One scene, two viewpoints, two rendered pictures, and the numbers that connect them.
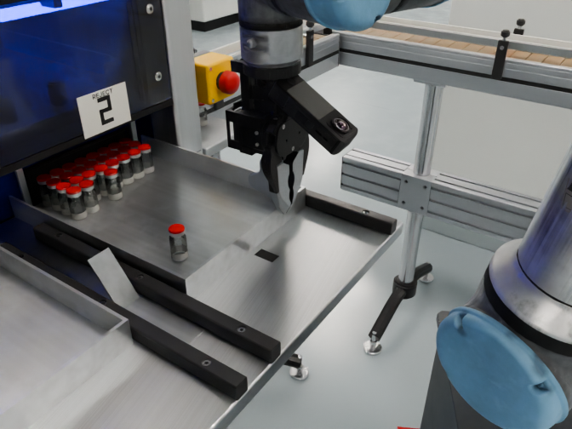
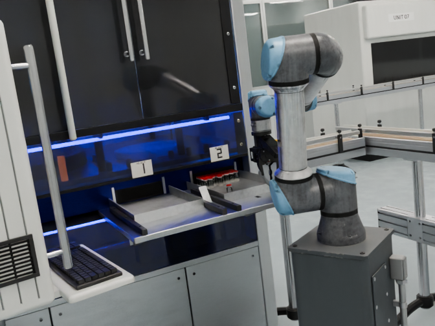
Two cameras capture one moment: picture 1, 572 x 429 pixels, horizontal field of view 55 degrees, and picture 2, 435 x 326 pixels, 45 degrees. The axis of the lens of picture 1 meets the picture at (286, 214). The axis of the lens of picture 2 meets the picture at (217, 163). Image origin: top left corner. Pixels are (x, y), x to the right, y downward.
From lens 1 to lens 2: 1.38 m
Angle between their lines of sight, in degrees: 36
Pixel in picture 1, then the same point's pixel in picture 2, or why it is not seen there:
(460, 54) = (419, 142)
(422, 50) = (402, 142)
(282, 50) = (260, 126)
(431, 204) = (424, 235)
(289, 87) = (265, 138)
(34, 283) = (185, 198)
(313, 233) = not seen: hidden behind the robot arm
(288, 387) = not seen: outside the picture
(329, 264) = not seen: hidden behind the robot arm
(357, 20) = (266, 114)
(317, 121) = (270, 147)
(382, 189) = (399, 228)
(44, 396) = (177, 209)
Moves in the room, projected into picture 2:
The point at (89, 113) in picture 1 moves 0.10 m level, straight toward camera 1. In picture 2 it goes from (213, 153) to (210, 158)
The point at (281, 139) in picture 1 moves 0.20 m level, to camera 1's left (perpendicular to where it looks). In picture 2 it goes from (263, 155) to (216, 156)
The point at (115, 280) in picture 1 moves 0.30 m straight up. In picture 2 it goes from (205, 195) to (195, 115)
